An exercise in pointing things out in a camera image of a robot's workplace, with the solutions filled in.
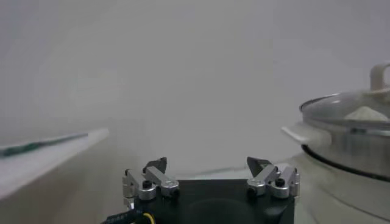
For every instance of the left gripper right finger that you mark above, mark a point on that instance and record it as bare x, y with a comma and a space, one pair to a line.
265, 176

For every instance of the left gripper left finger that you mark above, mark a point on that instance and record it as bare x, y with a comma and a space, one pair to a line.
158, 178

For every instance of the round glass pot lid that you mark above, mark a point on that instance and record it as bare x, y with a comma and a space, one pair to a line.
329, 106

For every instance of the steamed white baozi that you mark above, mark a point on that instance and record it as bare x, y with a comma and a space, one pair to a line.
365, 115

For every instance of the stainless steel steamer basket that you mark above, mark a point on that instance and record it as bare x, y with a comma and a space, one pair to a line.
350, 146

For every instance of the white electric cooker base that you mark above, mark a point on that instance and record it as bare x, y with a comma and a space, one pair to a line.
335, 188

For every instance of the white side table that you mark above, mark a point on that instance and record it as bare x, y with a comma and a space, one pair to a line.
45, 161

